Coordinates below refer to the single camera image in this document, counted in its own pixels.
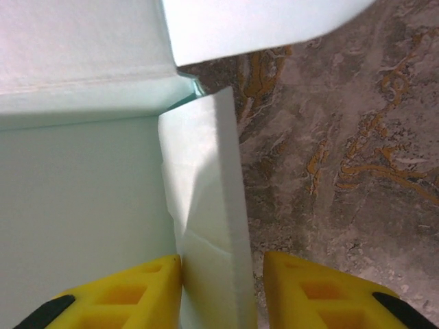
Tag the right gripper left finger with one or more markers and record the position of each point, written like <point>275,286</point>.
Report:
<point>113,301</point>

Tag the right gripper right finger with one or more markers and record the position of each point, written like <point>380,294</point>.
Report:
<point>326,301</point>

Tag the light blue paper box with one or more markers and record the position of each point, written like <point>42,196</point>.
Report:
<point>85,171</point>

